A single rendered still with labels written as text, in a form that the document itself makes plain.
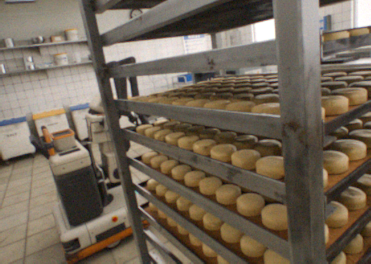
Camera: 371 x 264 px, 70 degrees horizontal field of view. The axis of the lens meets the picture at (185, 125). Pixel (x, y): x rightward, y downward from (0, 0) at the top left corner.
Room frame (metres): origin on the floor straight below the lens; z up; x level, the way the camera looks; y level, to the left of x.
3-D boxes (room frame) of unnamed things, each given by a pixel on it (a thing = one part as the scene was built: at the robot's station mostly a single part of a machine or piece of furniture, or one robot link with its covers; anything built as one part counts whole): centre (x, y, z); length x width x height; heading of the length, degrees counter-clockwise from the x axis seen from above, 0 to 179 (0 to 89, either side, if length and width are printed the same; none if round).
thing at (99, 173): (2.16, 0.73, 0.45); 0.28 x 0.27 x 0.25; 30
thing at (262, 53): (0.54, 0.02, 1.32); 0.64 x 0.03 x 0.03; 33
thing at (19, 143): (4.72, 3.11, 0.38); 0.64 x 0.54 x 0.77; 29
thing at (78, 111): (5.31, 1.95, 0.38); 0.64 x 0.54 x 0.77; 26
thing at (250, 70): (2.60, -0.47, 1.01); 0.72 x 0.33 x 0.34; 31
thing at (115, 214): (2.02, 0.84, 0.16); 0.67 x 0.64 x 0.25; 120
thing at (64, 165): (1.97, 0.92, 0.59); 0.55 x 0.34 x 0.83; 30
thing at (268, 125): (0.54, 0.02, 1.23); 0.64 x 0.03 x 0.03; 33
